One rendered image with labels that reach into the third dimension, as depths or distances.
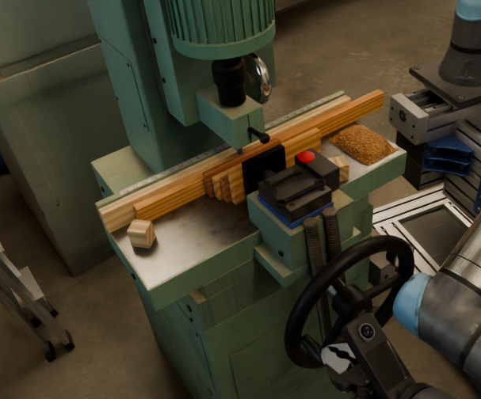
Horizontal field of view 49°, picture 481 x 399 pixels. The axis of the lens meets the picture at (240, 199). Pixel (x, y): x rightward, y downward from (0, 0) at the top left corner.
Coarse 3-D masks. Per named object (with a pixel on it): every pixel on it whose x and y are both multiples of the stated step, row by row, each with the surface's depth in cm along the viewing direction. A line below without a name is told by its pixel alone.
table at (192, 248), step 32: (352, 160) 109; (384, 160) 108; (352, 192) 107; (128, 224) 102; (160, 224) 101; (192, 224) 100; (224, 224) 99; (128, 256) 96; (160, 256) 95; (192, 256) 94; (224, 256) 95; (256, 256) 99; (160, 288) 90; (192, 288) 95
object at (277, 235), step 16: (256, 192) 96; (336, 192) 94; (256, 208) 94; (336, 208) 90; (352, 208) 92; (256, 224) 97; (272, 224) 91; (320, 224) 90; (352, 224) 95; (272, 240) 94; (288, 240) 88; (304, 240) 89; (320, 240) 92; (288, 256) 91; (304, 256) 92
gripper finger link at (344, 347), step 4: (332, 344) 82; (336, 344) 82; (340, 344) 82; (344, 344) 81; (332, 348) 82; (336, 348) 82; (340, 348) 81; (344, 348) 80; (348, 348) 80; (336, 352) 82; (340, 352) 80; (344, 352) 80; (348, 352) 79; (352, 352) 79; (344, 356) 80; (348, 356) 80; (352, 356) 78; (352, 360) 78; (356, 360) 77; (352, 364) 82; (356, 364) 77
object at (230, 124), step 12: (204, 96) 102; (216, 96) 101; (204, 108) 103; (216, 108) 98; (228, 108) 98; (240, 108) 97; (252, 108) 97; (204, 120) 106; (216, 120) 101; (228, 120) 96; (240, 120) 96; (252, 120) 97; (216, 132) 103; (228, 132) 98; (240, 132) 97; (264, 132) 101; (240, 144) 99
